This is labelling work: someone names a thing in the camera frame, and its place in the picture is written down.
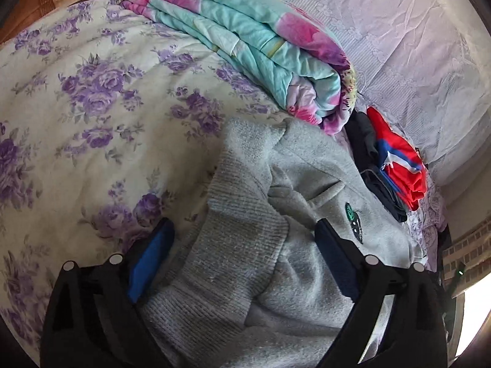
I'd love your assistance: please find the folded red blue white garment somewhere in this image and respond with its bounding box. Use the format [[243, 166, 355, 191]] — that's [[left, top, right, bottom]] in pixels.
[[366, 106, 428, 211]]

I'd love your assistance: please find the folded dark garments stack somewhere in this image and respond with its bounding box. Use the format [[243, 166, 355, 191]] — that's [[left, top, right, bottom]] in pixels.
[[345, 110, 407, 223]]

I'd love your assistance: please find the beige brick pattern curtain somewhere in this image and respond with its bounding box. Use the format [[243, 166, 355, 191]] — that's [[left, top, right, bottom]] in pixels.
[[443, 219, 491, 297]]

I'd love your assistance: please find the purple floral bed quilt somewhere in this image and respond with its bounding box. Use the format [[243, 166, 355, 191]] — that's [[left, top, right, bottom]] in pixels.
[[1, 0, 284, 360]]

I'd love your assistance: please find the lilac lace covered headboard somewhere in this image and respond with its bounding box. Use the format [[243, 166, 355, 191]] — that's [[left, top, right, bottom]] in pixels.
[[286, 0, 490, 186]]

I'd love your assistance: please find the folded teal pink floral blanket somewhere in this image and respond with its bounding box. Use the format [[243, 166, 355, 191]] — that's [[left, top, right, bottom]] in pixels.
[[123, 0, 357, 135]]

